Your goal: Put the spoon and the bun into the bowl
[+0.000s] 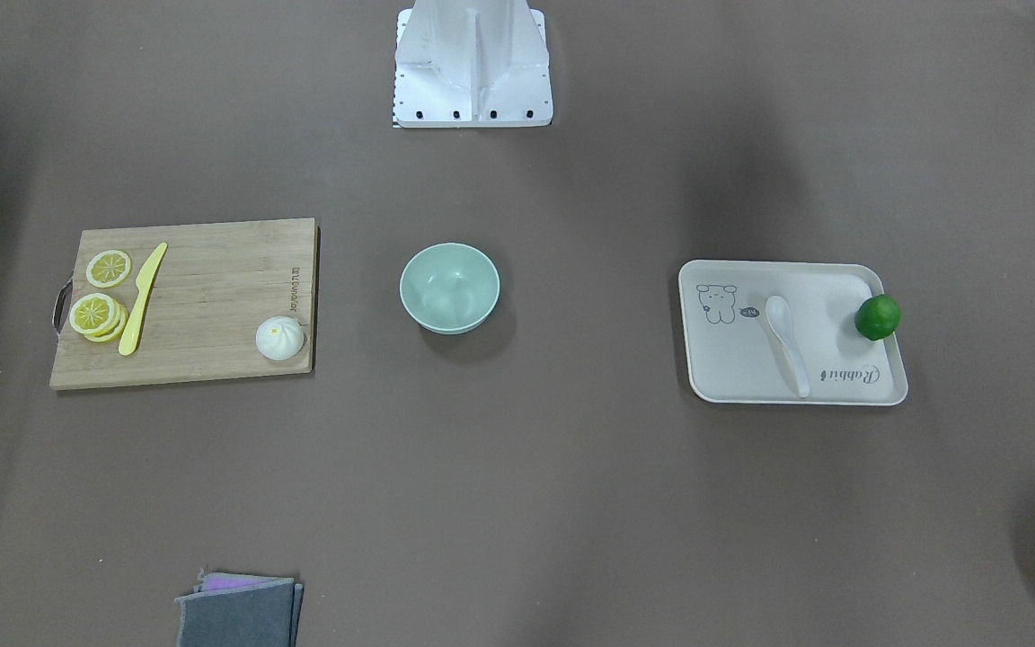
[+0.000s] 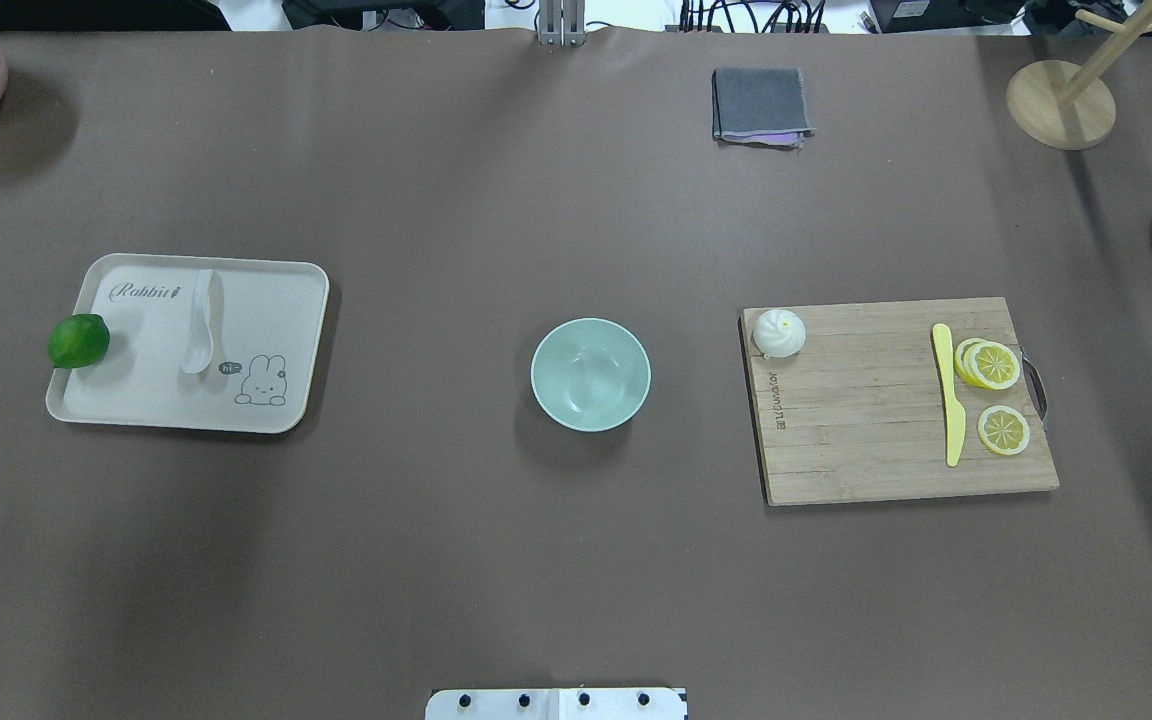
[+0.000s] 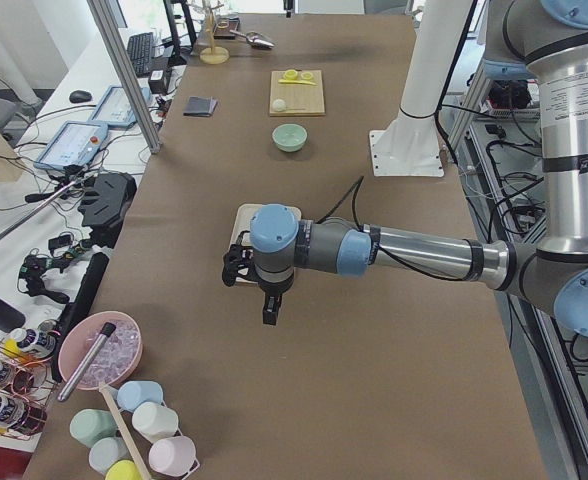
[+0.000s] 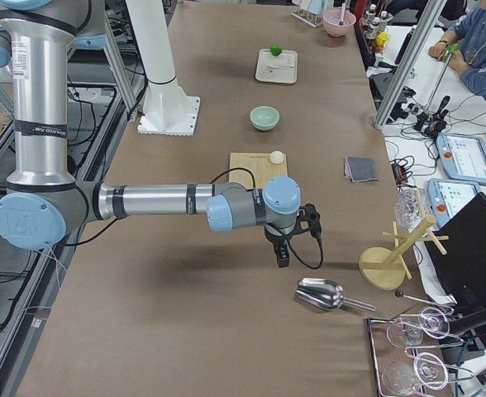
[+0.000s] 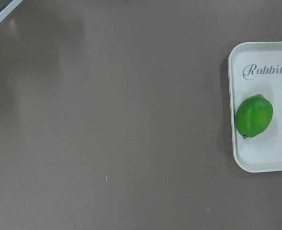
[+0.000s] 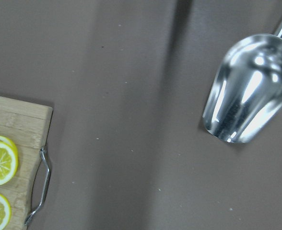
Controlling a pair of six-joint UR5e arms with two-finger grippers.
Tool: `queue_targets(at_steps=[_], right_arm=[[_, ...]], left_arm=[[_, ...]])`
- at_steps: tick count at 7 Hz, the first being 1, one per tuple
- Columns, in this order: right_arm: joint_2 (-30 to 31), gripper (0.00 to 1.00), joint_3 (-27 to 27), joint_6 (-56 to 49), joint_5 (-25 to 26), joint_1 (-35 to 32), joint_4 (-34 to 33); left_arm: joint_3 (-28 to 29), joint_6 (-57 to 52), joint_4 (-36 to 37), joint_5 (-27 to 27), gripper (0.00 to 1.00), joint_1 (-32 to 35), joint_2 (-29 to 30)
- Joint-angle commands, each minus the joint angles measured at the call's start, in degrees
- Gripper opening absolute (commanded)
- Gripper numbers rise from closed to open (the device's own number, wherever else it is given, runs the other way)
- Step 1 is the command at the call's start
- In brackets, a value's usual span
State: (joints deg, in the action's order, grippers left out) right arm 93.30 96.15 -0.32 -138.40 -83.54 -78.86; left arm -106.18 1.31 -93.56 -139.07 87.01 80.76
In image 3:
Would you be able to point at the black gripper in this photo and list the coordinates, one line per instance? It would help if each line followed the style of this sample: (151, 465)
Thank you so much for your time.
(274, 287)

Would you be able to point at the white steamed bun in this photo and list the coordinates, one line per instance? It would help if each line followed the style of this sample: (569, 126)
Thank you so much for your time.
(279, 105)

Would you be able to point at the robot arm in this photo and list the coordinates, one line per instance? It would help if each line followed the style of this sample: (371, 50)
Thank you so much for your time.
(545, 40)

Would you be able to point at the mint green bowl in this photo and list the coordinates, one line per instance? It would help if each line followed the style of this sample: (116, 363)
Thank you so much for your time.
(289, 137)

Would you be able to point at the pink bowl with ice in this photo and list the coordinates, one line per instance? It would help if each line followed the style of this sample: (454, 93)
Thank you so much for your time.
(116, 360)

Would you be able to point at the cream rabbit tray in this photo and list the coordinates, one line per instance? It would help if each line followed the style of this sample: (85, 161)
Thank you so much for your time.
(242, 223)

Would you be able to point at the metal rod black tip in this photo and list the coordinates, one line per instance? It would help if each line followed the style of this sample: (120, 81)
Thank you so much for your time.
(86, 362)

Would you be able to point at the blue cup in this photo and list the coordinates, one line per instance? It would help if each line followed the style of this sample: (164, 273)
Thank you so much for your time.
(134, 393)

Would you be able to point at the white cup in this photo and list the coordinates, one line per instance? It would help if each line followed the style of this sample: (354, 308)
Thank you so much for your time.
(155, 421)

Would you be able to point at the pink cup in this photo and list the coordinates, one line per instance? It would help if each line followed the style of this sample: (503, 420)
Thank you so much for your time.
(173, 456)

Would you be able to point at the black foam headset holder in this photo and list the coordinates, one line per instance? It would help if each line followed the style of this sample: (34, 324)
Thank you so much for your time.
(104, 206)

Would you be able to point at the bamboo cutting board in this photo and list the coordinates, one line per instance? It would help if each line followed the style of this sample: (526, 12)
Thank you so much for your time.
(301, 100)

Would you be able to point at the grey folded cloth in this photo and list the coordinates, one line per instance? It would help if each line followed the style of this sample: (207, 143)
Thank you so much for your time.
(200, 106)

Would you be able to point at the yellow plastic knife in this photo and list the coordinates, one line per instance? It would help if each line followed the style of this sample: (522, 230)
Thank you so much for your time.
(297, 82)

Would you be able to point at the lower lemon slice stack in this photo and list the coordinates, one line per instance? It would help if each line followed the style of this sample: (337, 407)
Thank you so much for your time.
(289, 76)

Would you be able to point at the green cup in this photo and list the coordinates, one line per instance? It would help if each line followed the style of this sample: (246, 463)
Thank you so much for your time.
(88, 426)

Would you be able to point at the yellow cup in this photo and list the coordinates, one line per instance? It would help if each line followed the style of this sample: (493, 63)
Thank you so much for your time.
(123, 470)

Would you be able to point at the pale grey cup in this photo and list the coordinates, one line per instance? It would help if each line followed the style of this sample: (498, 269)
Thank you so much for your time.
(106, 452)

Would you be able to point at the far teach pendant tablet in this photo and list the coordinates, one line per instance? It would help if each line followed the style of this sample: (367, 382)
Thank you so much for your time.
(113, 109)

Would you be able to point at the teach pendant tablet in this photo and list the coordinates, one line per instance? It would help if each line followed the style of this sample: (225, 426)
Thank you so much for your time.
(75, 144)
(113, 109)

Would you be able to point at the wooden mug tree stand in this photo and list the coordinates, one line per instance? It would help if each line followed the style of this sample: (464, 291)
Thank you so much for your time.
(213, 54)

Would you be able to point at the near teach pendant tablet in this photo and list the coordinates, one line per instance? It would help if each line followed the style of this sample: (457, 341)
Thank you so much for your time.
(75, 144)

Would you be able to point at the metal scoop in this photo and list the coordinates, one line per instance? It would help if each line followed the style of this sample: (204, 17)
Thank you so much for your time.
(255, 40)

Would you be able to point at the black tray on table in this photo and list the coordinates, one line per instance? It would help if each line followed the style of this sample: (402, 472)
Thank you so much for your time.
(225, 28)

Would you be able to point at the black computer mouse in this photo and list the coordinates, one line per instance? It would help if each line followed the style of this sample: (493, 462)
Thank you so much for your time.
(80, 96)

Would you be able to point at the black keyboard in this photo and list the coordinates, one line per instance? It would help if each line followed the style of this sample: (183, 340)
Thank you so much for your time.
(140, 50)

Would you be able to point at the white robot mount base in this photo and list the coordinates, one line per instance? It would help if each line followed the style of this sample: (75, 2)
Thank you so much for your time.
(409, 146)

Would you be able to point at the aluminium frame post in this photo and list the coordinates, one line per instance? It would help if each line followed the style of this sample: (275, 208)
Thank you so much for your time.
(107, 27)

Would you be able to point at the copper wire bottle rack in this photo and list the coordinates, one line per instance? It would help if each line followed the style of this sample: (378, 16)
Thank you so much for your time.
(27, 384)

